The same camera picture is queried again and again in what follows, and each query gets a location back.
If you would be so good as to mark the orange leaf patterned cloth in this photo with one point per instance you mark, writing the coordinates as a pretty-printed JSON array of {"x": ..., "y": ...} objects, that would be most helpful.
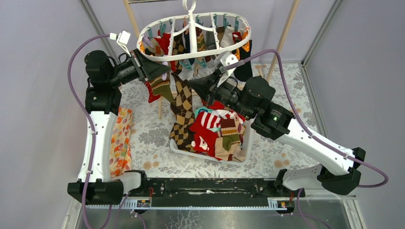
[{"x": 120, "y": 153}]

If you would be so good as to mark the dark brown argyle sock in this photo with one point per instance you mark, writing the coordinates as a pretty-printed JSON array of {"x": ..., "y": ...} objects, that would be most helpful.
[{"x": 181, "y": 105}]

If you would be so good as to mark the red hanging sock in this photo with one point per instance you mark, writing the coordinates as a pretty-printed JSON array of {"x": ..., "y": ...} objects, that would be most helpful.
[{"x": 164, "y": 42}]

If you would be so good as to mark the white laundry basket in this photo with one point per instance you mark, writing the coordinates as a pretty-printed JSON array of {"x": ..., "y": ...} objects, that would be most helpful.
[{"x": 247, "y": 139}]

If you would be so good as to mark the wooden drying rack frame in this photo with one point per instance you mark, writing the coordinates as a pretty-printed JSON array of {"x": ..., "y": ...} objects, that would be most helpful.
[{"x": 280, "y": 45}]

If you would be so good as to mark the red snowflake christmas sock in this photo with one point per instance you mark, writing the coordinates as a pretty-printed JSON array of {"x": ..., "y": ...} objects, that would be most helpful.
[{"x": 152, "y": 97}]

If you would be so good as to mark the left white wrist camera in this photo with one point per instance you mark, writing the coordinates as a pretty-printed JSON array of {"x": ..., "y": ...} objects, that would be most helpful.
[{"x": 122, "y": 40}]

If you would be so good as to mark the olive striped long sock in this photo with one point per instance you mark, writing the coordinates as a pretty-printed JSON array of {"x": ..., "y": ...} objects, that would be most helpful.
[{"x": 162, "y": 87}]

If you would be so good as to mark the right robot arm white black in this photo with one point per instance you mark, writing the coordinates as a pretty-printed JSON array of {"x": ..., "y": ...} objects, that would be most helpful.
[{"x": 337, "y": 167}]

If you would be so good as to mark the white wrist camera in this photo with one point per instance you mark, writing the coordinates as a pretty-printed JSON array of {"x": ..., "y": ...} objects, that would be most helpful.
[
  {"x": 122, "y": 40},
  {"x": 222, "y": 62}
]

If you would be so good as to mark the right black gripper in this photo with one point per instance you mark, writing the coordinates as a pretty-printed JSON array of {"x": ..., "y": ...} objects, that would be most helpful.
[{"x": 207, "y": 87}]

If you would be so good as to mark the red white striped sock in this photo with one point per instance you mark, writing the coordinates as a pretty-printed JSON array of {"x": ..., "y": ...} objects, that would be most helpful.
[{"x": 212, "y": 119}]

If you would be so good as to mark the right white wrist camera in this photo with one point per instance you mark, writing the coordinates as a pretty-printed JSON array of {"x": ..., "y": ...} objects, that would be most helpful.
[{"x": 222, "y": 62}]

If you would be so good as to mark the dark navy sock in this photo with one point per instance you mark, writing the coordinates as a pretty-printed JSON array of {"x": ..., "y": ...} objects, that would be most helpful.
[{"x": 244, "y": 72}]

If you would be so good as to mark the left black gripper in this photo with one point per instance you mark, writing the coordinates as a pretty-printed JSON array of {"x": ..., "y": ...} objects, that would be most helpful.
[{"x": 138, "y": 65}]

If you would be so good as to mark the red santa sock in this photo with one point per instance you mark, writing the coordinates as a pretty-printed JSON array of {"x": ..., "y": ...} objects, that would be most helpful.
[{"x": 204, "y": 139}]

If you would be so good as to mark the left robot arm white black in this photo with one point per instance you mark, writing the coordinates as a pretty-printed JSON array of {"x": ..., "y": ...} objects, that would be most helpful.
[{"x": 94, "y": 184}]

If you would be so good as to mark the patchwork brown green sock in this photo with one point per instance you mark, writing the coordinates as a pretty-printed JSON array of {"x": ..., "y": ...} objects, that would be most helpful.
[{"x": 228, "y": 146}]

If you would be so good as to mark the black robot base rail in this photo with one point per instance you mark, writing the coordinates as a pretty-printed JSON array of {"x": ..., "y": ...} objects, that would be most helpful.
[{"x": 212, "y": 192}]

